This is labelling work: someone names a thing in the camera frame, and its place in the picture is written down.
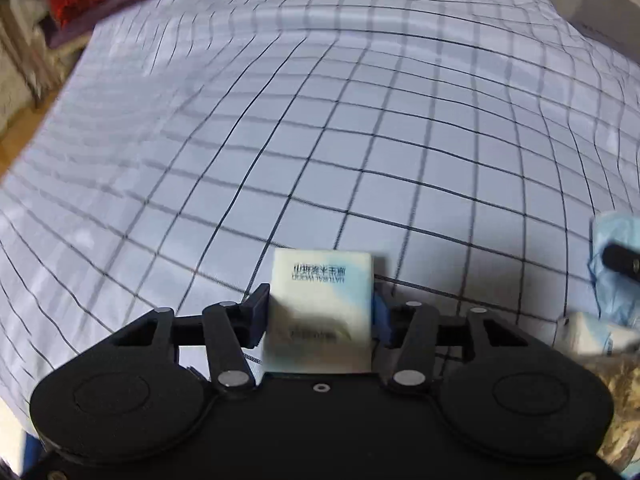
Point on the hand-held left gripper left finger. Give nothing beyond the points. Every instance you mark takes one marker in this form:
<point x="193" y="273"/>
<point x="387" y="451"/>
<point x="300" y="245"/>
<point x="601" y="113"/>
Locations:
<point x="257" y="310"/>

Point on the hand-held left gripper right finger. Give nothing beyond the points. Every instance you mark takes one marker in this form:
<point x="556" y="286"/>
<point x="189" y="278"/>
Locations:
<point x="381" y="320"/>

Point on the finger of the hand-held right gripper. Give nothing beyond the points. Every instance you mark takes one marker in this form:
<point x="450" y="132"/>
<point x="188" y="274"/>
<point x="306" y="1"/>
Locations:
<point x="622" y="261"/>

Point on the blue face mask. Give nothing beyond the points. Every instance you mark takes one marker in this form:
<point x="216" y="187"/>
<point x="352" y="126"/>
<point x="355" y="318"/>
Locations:
<point x="612" y="235"/>

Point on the white tissue packet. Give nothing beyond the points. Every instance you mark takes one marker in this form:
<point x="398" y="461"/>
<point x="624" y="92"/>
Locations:
<point x="320" y="310"/>
<point x="590" y="335"/>

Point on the woven basket with fabric lining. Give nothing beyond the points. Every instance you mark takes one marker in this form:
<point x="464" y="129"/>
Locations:
<point x="620" y="400"/>

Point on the white checkered cloth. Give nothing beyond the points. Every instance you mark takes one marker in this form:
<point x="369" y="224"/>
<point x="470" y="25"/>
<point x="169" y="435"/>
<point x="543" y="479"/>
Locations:
<point x="300" y="135"/>

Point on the white box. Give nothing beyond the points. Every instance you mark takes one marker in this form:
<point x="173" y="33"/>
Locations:
<point x="595" y="0"/>

